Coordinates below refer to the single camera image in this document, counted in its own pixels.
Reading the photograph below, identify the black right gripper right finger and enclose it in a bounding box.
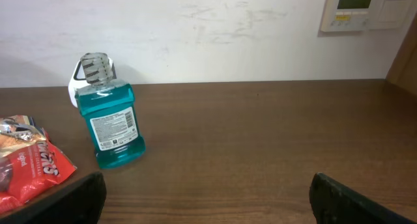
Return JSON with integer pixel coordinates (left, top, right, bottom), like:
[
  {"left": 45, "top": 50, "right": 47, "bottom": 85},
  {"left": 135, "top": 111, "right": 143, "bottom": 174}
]
[{"left": 309, "top": 173, "right": 416, "bottom": 224}]

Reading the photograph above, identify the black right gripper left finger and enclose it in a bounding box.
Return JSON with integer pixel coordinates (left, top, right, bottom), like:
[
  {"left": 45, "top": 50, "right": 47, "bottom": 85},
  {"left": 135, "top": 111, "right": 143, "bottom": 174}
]
[{"left": 1, "top": 172, "right": 107, "bottom": 224}]

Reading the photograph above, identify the red skittles candy bag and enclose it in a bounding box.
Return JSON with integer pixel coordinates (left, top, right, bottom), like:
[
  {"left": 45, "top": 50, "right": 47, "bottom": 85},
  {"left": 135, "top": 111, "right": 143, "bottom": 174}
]
[{"left": 1, "top": 141, "right": 76, "bottom": 214}]

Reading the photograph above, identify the silver black snack packet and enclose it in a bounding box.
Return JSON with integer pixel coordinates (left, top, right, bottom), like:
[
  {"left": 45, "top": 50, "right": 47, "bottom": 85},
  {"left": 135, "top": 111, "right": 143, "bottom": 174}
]
[{"left": 1, "top": 115, "right": 47, "bottom": 158}]

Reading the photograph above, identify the blue mouthwash bottle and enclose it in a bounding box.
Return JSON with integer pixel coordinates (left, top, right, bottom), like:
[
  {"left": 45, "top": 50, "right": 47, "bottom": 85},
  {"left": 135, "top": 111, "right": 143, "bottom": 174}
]
[{"left": 75, "top": 52, "right": 146, "bottom": 169}]

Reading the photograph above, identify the white barcode scanner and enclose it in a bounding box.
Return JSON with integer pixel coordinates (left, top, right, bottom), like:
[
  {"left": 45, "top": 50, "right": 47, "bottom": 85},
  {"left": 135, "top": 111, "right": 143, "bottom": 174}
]
[{"left": 68, "top": 53, "right": 117, "bottom": 108}]

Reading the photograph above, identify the wooden door frame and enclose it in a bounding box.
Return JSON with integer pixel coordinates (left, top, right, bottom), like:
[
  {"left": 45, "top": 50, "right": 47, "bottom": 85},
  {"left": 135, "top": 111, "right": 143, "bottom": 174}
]
[{"left": 386, "top": 16, "right": 417, "bottom": 96}]

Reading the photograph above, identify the wall control panel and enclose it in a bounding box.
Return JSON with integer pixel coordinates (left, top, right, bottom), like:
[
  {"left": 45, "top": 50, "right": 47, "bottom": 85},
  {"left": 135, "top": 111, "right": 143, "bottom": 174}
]
[{"left": 320, "top": 0, "right": 417, "bottom": 33}]

